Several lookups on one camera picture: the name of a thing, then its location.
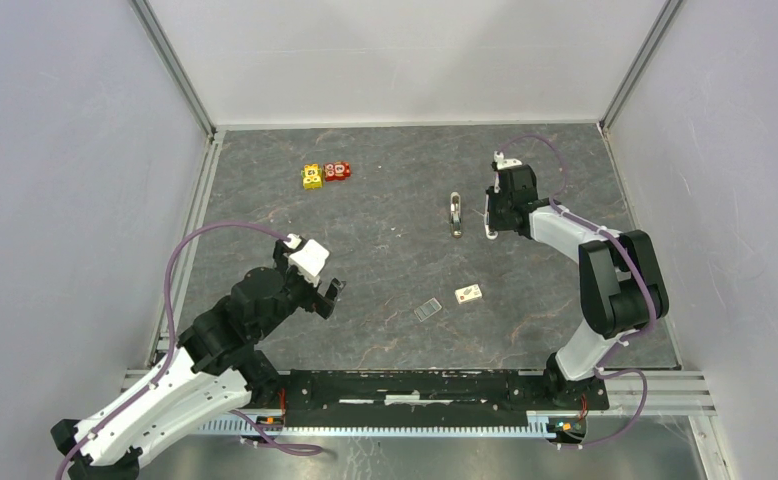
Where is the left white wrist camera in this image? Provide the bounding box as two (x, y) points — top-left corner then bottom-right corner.
(284, 233), (330, 287)

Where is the yellow toy block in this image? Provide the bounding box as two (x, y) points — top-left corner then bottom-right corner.
(301, 164), (324, 190)

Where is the red toy block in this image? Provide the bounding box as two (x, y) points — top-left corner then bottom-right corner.
(323, 161), (351, 182)

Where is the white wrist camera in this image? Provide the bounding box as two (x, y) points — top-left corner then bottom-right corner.
(492, 151), (524, 172)
(284, 233), (330, 287)

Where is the brown white stapler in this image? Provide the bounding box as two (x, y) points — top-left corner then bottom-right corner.
(449, 192), (462, 239)

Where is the white staple box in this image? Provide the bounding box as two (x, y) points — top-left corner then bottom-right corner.
(454, 284), (483, 305)

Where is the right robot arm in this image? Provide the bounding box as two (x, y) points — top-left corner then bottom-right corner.
(484, 159), (669, 408)

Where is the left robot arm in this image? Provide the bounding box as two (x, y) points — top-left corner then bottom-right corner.
(51, 267), (345, 479)

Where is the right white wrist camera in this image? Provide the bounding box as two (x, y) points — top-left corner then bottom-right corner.
(492, 151), (524, 172)

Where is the grey staple tray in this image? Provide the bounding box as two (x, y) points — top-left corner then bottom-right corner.
(414, 298), (442, 322)

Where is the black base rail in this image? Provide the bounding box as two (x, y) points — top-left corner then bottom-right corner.
(246, 369), (610, 429)

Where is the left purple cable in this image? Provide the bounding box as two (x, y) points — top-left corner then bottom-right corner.
(54, 221), (294, 480)

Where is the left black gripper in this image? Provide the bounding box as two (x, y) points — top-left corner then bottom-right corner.
(254, 237), (345, 339)

